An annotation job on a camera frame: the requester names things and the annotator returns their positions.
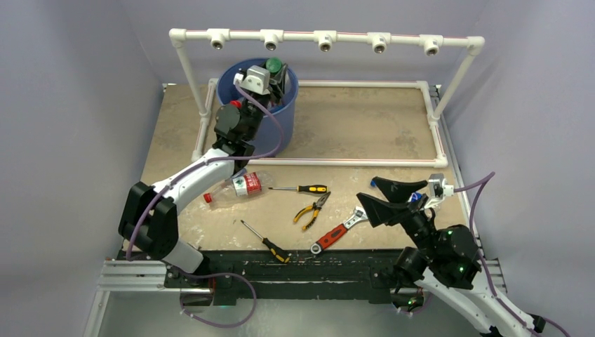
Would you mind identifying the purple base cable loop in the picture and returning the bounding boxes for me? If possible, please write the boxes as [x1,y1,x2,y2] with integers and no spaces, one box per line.
[178,272,258,329]

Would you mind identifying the red label clear bottle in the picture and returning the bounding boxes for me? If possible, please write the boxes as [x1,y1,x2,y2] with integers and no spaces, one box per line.
[229,100,242,109]

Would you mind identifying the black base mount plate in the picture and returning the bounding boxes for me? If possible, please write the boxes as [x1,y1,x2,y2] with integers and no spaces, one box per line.
[165,249,401,305]

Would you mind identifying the red cap crushed bottle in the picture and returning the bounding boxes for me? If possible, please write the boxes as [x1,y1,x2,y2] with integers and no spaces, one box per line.
[203,171,275,208]

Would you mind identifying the white PVC pipe frame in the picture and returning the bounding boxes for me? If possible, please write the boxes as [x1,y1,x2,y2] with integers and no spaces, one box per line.
[168,28,486,169]

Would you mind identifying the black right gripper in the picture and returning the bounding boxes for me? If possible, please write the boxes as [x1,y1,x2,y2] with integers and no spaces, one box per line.
[356,176,438,258]

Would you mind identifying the pepsi label bottle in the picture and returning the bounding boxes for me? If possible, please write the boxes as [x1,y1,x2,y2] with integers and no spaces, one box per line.
[408,192,428,205]

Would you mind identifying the red adjustable wrench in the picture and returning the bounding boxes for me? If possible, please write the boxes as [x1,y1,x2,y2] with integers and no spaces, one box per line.
[310,206,368,255]

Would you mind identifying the yellow handle pliers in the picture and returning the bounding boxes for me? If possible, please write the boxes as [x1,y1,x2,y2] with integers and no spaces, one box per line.
[293,192,331,231]

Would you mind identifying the blue plastic bin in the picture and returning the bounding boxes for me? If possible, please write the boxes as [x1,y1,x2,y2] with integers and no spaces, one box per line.
[215,58,300,158]

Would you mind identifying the white label amber bottle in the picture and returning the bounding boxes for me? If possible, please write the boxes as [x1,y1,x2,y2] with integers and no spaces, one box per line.
[264,57,284,75]

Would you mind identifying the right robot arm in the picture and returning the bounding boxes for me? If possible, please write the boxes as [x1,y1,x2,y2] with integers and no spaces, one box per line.
[356,173,546,336]

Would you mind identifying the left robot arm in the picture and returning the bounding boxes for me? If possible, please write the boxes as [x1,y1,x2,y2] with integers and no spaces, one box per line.
[118,65,287,287]

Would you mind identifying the yellow black screwdriver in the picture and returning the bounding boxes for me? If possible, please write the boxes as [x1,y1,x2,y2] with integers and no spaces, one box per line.
[269,185,328,194]
[241,220,290,263]

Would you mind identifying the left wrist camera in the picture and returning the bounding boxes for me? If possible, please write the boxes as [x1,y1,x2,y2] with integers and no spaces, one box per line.
[232,65,270,95]

